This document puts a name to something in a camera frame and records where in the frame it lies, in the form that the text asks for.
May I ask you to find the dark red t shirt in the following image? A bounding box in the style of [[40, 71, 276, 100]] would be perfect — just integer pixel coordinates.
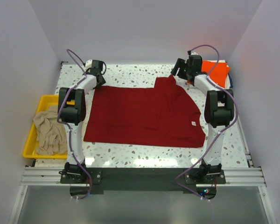
[[84, 76, 205, 148]]

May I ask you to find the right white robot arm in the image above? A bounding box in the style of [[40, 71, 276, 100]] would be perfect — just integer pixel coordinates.
[[171, 51, 234, 183]]

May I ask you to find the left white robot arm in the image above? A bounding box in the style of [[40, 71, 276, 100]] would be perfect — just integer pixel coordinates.
[[57, 60, 106, 166]]

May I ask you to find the folded blue t shirt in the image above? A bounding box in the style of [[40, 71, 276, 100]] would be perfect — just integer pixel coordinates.
[[228, 74, 233, 88]]

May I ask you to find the beige t shirt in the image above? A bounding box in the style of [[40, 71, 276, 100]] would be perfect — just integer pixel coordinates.
[[33, 105, 68, 155]]

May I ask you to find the yellow plastic tray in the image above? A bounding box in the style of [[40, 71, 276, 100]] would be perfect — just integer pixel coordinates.
[[22, 95, 67, 160]]

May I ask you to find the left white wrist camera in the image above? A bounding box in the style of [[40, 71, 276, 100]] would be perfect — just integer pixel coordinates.
[[84, 60, 93, 70]]

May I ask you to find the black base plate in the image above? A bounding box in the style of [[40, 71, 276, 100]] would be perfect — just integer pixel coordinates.
[[59, 168, 226, 196]]

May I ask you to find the aluminium frame rail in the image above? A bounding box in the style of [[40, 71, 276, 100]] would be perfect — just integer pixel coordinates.
[[20, 167, 266, 187]]

